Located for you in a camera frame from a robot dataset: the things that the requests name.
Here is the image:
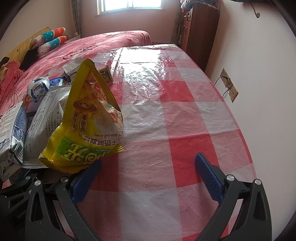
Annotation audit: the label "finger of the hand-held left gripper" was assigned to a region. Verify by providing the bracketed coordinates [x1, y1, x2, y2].
[3, 173, 35, 194]

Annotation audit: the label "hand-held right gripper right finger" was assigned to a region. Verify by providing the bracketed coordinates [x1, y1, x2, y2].
[195, 152, 272, 241]

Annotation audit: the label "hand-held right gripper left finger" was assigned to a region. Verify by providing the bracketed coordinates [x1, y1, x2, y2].
[24, 159, 102, 241]

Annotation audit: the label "yellow snack bag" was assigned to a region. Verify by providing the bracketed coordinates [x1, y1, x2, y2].
[38, 58, 125, 174]

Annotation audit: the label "white blue milk pouch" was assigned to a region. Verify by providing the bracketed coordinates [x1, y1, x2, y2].
[49, 77, 68, 87]

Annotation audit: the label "brown coffee sachet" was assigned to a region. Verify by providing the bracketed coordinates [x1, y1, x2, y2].
[98, 66, 114, 84]

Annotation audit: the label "blue white milk carton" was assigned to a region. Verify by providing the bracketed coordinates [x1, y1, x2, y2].
[0, 101, 28, 182]

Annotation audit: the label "white printed plastic bag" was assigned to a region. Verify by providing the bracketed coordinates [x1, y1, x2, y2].
[23, 85, 71, 168]

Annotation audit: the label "crumpled white blue packet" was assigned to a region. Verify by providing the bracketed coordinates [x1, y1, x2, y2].
[27, 76, 50, 103]

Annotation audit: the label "pink pillow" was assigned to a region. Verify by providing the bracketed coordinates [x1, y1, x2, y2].
[0, 67, 24, 100]

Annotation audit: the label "white paper carton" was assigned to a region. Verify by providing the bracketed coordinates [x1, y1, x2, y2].
[61, 58, 84, 81]

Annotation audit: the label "black clothing pile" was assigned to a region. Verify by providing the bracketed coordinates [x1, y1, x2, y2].
[20, 49, 41, 70]

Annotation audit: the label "bed with pink blanket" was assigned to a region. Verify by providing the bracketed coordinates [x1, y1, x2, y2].
[0, 30, 152, 116]

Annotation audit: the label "yellow headboard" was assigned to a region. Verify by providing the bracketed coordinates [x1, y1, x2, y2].
[5, 27, 50, 61]

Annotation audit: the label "cartoon bolster pillow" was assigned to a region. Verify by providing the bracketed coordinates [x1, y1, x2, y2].
[32, 27, 66, 48]
[38, 36, 68, 58]

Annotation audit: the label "brown wooden cabinet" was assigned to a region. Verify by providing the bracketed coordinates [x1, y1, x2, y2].
[180, 2, 221, 72]

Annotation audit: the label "grey curtain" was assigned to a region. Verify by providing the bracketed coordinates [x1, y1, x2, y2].
[71, 0, 82, 37]
[171, 5, 185, 49]

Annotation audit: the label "folded blankets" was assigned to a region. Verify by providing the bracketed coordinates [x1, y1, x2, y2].
[180, 0, 222, 10]

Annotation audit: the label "window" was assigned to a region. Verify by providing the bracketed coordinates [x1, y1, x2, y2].
[94, 0, 164, 16]

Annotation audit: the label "beige wall socket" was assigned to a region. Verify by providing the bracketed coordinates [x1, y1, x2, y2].
[228, 85, 238, 103]
[220, 68, 232, 88]

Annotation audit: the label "television cable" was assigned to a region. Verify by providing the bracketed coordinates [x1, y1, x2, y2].
[250, 3, 261, 18]

